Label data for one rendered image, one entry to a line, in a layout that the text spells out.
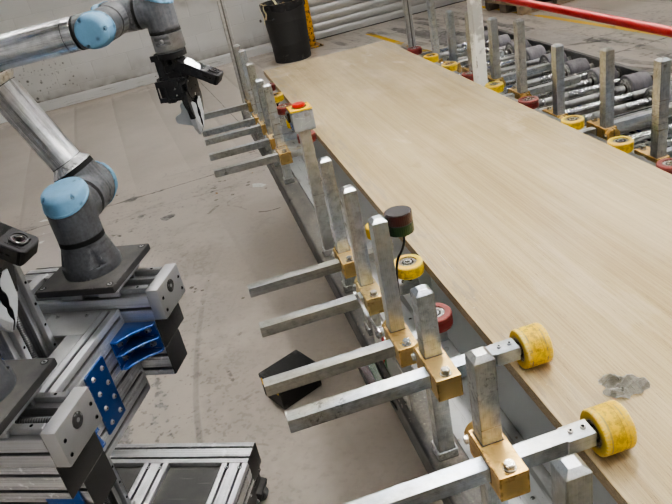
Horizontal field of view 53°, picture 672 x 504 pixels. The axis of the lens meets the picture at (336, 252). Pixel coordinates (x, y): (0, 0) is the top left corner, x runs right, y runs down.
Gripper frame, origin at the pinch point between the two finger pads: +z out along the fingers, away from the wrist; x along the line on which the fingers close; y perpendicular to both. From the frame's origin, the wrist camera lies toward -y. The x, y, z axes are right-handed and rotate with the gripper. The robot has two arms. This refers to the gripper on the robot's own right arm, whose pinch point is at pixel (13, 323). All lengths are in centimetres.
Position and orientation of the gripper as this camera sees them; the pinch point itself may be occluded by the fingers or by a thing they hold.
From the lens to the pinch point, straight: 111.3
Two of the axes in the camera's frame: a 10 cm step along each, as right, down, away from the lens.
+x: -1.6, 5.0, -8.5
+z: 1.8, 8.6, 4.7
